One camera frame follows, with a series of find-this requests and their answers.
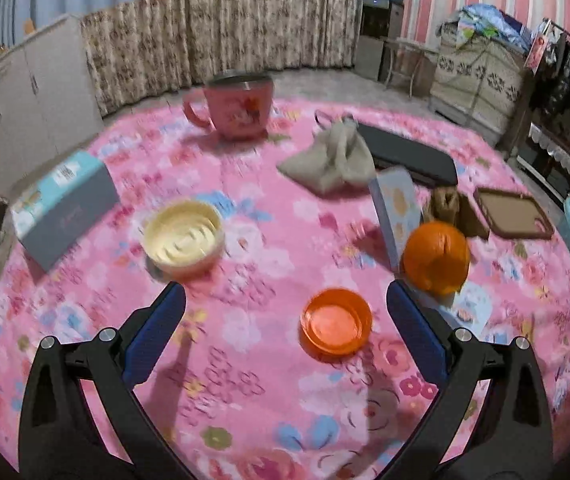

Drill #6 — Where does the grey water dispenser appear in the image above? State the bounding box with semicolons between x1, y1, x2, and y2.
355;0;406;81

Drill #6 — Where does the black zip case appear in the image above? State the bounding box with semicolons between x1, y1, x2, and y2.
357;122;460;187

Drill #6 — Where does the brown paper box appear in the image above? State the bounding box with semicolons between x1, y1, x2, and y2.
427;185;490;240

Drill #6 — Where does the orange plastic lid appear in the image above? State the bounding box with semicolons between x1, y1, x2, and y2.
299;287;373;358

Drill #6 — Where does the small flower print card box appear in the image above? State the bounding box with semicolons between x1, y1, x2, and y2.
367;166;424;271

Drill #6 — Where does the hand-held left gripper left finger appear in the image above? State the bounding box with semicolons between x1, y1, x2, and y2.
17;281;200;480

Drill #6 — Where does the orange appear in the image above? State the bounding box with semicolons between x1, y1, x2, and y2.
402;221;472;295

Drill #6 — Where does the white cabinet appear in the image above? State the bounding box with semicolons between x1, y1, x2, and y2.
0;14;106;201

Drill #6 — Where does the pile of folded clothes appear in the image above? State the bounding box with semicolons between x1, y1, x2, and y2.
447;4;533;51

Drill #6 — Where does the beige cloth pouch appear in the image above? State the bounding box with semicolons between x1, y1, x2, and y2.
276;110;378;195

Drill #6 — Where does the patterned cloth covered cabinet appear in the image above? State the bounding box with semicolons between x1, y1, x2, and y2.
429;25;533;133

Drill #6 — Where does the pink hanging bag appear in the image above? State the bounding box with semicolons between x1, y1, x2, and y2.
525;19;553;71

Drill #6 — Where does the cream plastic bowl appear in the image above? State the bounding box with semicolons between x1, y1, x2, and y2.
142;200;226;276

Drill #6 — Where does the light blue carton box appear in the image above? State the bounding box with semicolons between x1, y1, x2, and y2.
11;150;120;272

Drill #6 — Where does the brown phone case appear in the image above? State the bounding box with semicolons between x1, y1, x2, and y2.
473;187;556;240

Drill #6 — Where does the row of hanging clothes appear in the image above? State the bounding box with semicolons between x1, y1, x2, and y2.
535;35;570;126

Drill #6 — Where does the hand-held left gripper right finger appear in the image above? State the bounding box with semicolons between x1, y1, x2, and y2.
386;280;554;480

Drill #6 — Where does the pink mug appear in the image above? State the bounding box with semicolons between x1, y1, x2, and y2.
183;73;274;141

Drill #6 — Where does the low shelf with lace cover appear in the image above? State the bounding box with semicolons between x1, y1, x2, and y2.
515;122;570;211

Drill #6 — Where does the blue curtain with floral hem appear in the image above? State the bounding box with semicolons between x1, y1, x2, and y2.
0;0;206;118
197;0;373;86

